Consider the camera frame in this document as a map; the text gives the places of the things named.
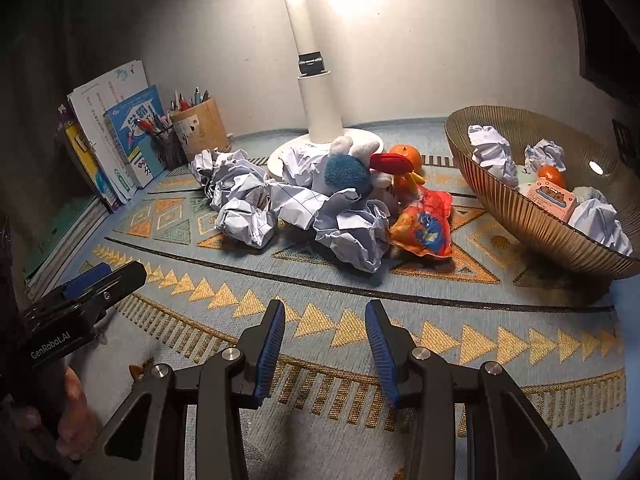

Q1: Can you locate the patterned blue table mat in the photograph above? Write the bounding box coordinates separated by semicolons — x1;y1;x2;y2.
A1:
68;120;626;479

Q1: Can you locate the white paper ball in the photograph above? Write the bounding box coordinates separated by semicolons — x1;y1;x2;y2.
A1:
468;125;518;188

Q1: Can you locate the blue cover book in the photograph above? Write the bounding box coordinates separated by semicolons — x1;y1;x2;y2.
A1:
103;86;165;188

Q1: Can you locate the white blue plush toy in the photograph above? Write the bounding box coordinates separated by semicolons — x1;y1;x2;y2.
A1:
312;136;424;210

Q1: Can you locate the white cover book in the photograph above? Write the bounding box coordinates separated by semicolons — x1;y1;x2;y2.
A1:
67;60;148;204

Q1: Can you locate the person left hand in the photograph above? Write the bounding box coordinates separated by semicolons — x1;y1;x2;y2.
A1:
12;366;99;463

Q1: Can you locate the orange tangerine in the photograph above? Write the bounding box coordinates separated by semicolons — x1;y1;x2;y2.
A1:
388;144;423;174
537;165;566;188

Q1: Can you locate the cork pen holder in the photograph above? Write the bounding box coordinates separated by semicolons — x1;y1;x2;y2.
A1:
171;99;230;162

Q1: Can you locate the orange printed small box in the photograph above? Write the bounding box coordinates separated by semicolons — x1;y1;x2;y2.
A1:
526;179;577;223

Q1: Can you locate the small paper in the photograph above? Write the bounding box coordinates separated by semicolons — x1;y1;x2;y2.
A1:
568;198;634;256

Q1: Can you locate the yellow cover book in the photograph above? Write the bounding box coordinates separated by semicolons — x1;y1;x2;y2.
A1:
63;119;120;211

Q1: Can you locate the white desk lamp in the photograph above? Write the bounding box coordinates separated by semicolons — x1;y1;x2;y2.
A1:
267;0;384;179

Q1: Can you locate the gold ribbed bowl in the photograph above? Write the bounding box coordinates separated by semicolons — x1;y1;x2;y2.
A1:
445;105;639;278

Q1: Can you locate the paper pile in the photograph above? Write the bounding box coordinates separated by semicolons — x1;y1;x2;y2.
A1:
189;150;268;211

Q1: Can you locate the black mesh pen holder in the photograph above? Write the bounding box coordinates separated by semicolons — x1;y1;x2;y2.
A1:
149;127;188;170

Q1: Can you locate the crumpled paper in bowl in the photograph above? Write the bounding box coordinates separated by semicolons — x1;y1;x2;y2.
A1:
524;139;566;174

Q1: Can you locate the orange snack bag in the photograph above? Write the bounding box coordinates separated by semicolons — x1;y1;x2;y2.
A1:
387;186;452;259

